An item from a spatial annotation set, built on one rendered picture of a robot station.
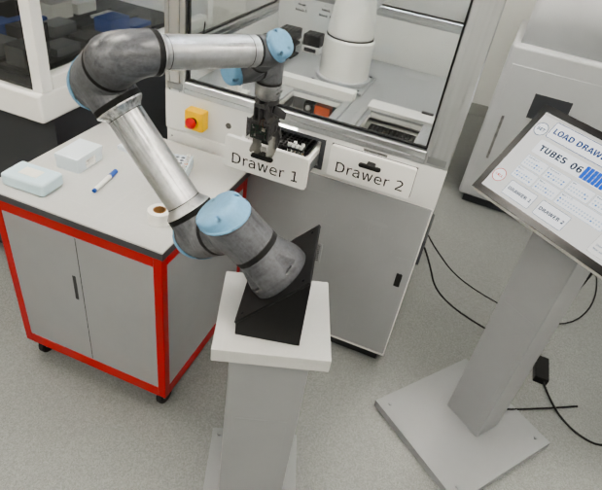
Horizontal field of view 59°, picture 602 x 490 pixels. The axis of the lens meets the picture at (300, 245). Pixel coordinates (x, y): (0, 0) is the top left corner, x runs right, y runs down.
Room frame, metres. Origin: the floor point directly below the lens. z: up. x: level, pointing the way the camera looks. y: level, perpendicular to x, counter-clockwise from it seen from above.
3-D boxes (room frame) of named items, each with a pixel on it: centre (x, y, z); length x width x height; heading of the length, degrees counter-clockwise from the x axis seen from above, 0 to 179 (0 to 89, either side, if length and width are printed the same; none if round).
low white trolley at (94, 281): (1.48, 0.59, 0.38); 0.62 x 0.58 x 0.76; 75
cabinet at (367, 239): (2.11, -0.06, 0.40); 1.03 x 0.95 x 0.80; 75
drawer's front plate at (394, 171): (1.57, -0.19, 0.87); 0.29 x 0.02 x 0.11; 75
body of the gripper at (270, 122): (1.47, 0.17, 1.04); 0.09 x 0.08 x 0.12; 165
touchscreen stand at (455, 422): (1.29, -0.72, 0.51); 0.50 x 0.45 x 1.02; 127
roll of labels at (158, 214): (1.26, 0.42, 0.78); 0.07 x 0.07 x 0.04
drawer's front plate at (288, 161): (1.52, 0.16, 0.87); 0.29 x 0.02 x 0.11; 75
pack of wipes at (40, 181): (1.33, 0.84, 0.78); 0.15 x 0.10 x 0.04; 77
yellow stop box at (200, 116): (1.73, 0.44, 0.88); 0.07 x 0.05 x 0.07; 75
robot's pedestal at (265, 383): (0.96, 0.03, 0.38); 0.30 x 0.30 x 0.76; 5
